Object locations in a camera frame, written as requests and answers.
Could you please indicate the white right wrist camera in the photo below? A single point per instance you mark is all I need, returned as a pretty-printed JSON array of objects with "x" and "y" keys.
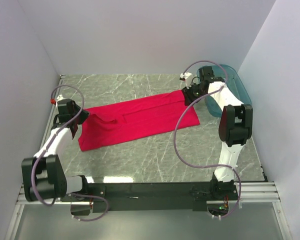
[{"x": 186, "y": 78}]

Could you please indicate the teal plastic basket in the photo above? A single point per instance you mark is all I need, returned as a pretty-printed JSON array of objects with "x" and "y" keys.
[{"x": 235, "y": 85}]

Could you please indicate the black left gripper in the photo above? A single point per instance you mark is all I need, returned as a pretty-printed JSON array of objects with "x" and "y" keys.
[{"x": 83, "y": 118}]

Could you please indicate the aluminium frame rail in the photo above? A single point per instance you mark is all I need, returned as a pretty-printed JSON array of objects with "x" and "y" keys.
[{"x": 251, "y": 192}]

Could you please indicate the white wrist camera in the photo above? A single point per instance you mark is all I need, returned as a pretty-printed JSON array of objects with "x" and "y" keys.
[
  {"x": 54, "y": 101},
  {"x": 186, "y": 78}
]

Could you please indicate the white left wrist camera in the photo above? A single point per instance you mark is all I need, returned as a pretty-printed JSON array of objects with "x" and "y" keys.
[{"x": 54, "y": 101}]

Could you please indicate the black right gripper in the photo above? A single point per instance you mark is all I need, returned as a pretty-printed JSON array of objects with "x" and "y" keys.
[{"x": 188, "y": 98}]

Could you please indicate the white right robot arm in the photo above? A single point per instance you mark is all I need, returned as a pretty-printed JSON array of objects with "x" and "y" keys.
[{"x": 235, "y": 126}]

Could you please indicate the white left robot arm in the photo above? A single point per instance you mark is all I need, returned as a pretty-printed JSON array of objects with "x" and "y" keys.
[{"x": 43, "y": 174}]

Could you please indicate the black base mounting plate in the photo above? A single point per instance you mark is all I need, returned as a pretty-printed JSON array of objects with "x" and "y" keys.
[{"x": 154, "y": 196}]

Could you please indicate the red t shirt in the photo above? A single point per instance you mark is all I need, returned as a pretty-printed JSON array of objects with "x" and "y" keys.
[{"x": 126, "y": 121}]

